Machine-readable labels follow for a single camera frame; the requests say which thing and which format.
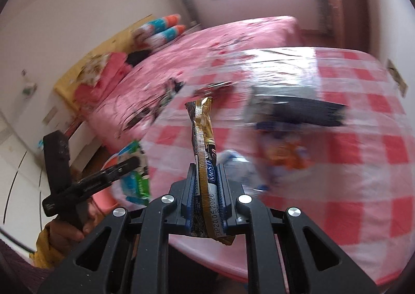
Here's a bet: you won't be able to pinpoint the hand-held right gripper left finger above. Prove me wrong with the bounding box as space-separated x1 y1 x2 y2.
38 162 199 294

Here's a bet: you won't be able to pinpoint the blue wet wipes pack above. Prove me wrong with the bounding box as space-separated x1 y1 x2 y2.
110 140 152 208

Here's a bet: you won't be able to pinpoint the yellow headboard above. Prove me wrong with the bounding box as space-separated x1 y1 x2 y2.
53 14 154 97

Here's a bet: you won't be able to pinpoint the cartoon bear tissue box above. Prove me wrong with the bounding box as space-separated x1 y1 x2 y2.
258 136 309 185

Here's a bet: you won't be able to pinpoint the pink sheeted bed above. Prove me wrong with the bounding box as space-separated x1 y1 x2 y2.
53 15 305 152

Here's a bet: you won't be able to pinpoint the black charger cables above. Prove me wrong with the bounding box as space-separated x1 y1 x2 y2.
119 77 186 133

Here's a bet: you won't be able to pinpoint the gold coffee stick packet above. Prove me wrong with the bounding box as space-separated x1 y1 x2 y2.
185 97 236 247

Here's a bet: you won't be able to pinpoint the pink folded blanket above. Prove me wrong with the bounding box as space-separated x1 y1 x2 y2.
74 52 131 113

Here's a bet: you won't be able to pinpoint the black cloth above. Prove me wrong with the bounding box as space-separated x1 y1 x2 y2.
126 50 152 66

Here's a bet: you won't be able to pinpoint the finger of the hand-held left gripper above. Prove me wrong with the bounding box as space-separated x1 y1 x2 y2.
69 155 144 198

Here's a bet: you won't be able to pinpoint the black plastic tray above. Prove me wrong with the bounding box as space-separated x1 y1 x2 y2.
254 95 350 128

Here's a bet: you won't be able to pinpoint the grey wet wipes pack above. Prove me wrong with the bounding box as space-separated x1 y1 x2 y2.
249 85 319 100

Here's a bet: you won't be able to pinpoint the white yogurt pouch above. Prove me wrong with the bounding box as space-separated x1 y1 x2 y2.
217 149 270 191

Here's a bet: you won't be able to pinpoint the pink checked tablecloth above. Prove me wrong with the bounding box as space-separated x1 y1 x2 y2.
139 47 413 285

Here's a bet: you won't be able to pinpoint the wooden cabinet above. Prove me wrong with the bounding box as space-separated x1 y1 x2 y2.
319 0 368 49

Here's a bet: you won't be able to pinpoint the pink plastic bin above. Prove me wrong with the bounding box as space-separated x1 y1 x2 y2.
93 188 119 217

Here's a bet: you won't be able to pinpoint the person's left forearm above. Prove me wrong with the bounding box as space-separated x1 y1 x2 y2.
30 225 65 269

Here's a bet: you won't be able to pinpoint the person's left hand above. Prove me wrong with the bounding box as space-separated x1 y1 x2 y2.
48 198 99 244

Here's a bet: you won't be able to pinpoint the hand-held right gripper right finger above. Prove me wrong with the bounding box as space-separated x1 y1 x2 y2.
218 162 380 294

